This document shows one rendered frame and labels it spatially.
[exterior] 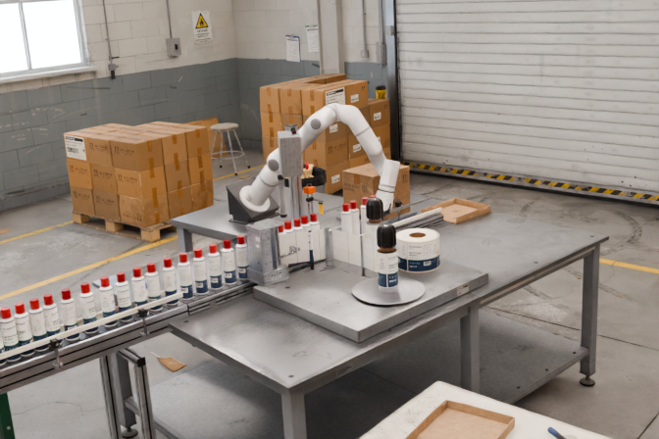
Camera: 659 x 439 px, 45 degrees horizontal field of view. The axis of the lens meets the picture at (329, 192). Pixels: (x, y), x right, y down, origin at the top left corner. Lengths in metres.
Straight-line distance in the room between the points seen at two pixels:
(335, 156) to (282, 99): 0.76
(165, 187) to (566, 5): 3.99
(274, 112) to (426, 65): 1.75
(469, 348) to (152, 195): 4.17
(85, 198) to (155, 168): 0.94
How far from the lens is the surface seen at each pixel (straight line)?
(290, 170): 3.72
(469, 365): 3.62
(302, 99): 7.70
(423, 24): 8.59
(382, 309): 3.24
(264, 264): 3.50
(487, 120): 8.30
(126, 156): 7.13
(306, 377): 2.87
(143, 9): 9.81
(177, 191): 7.32
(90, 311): 3.26
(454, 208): 4.71
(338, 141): 7.79
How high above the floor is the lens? 2.19
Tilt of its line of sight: 15 degrees down
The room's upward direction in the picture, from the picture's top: 3 degrees counter-clockwise
